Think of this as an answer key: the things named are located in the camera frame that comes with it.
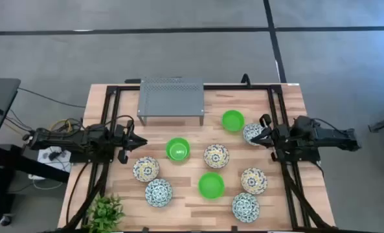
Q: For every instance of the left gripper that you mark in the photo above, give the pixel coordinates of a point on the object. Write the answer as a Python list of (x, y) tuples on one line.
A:
[(122, 139)]

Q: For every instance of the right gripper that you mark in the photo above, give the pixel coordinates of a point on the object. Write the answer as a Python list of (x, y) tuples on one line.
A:
[(279, 138)]

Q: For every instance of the teal black floral ceramic bowl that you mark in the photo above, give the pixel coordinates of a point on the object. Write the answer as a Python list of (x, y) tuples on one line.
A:
[(158, 193), (248, 129), (245, 207)]

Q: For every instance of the yellow blue patterned ceramic bowl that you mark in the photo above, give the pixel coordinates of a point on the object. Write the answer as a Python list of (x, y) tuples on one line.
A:
[(216, 156), (146, 169), (254, 181)]

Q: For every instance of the green plastic mini bowl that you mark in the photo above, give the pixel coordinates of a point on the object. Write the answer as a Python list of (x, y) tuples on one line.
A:
[(178, 149), (211, 185), (233, 120)]

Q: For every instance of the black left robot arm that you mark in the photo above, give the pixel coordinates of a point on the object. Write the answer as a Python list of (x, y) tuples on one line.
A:
[(65, 142)]

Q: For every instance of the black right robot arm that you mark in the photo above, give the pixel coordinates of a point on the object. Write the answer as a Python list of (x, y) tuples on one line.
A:
[(327, 137)]

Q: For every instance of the grey perforated metal shelf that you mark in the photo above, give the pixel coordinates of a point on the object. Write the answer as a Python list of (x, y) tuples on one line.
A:
[(170, 100)]

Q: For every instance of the black rectangular box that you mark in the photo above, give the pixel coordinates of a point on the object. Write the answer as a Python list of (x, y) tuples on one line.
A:
[(132, 81)]

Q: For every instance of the white power strip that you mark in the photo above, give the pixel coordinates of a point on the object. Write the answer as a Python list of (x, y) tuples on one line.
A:
[(65, 158)]

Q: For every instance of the green potted plant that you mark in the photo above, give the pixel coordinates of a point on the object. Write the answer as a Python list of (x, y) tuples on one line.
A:
[(104, 213)]

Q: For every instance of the white power adapter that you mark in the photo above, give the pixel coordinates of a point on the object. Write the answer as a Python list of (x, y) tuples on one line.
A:
[(36, 177)]

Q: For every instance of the black desk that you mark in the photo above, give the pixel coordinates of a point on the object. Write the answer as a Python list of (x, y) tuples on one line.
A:
[(0, 90)]

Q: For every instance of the black caster wheel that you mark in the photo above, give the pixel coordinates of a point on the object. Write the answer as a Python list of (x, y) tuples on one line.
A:
[(5, 220)]

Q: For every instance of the black aluminium table frame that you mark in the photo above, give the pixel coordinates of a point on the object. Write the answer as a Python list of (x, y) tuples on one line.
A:
[(237, 86)]

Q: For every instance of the small black bracket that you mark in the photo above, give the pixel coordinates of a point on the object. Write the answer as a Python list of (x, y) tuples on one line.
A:
[(234, 228), (145, 230)]

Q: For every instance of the black desk leg frame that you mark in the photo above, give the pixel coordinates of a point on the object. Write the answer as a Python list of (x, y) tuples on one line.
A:
[(17, 163)]

